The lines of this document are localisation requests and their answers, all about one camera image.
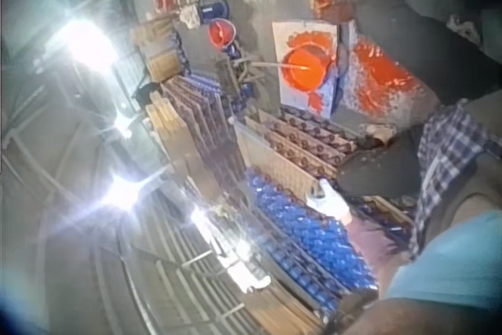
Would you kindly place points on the paint stirring stick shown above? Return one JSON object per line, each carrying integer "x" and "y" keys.
{"x": 270, "y": 64}

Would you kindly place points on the metal grid platform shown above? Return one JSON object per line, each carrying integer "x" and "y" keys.
{"x": 176, "y": 268}

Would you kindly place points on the pile of wooden frames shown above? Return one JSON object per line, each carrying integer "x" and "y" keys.
{"x": 161, "y": 50}

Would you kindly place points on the rack of blue-tipped pieces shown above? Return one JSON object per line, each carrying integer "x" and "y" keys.
{"x": 313, "y": 248}

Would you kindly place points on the white paint-stained board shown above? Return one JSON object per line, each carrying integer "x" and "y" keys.
{"x": 302, "y": 99}

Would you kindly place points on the person's legs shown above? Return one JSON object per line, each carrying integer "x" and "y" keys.
{"x": 412, "y": 44}

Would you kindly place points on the small orange bucket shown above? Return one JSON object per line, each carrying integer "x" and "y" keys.
{"x": 221, "y": 33}

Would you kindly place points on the person's left hand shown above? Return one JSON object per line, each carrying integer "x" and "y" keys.
{"x": 333, "y": 203}

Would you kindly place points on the stack of upright wooden racks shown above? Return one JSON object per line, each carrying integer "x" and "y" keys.
{"x": 196, "y": 127}

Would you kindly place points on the rack of brown-tipped pieces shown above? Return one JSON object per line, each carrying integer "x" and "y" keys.
{"x": 306, "y": 140}

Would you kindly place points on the grey orange-stained board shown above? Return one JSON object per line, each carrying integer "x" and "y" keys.
{"x": 378, "y": 76}

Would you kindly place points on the orange paint bowl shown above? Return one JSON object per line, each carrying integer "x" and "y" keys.
{"x": 305, "y": 67}

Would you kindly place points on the person's left fingers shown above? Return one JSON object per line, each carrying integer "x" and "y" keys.
{"x": 318, "y": 194}

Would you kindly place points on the orange paint container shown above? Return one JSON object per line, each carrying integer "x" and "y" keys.
{"x": 326, "y": 1}

